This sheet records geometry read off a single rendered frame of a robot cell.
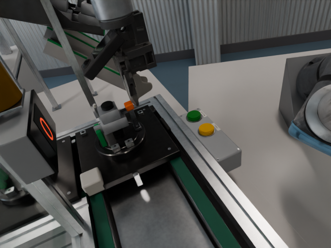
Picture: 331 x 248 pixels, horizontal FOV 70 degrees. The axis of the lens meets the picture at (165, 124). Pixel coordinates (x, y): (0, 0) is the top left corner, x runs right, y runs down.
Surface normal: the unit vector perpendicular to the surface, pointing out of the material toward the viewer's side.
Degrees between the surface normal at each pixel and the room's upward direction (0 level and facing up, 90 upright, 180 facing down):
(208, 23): 90
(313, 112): 58
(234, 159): 90
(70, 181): 0
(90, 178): 0
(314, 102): 44
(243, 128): 0
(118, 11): 90
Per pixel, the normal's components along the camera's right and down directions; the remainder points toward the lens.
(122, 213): -0.18, -0.76
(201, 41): -0.07, 0.65
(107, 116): 0.39, 0.54
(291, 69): -0.18, -0.07
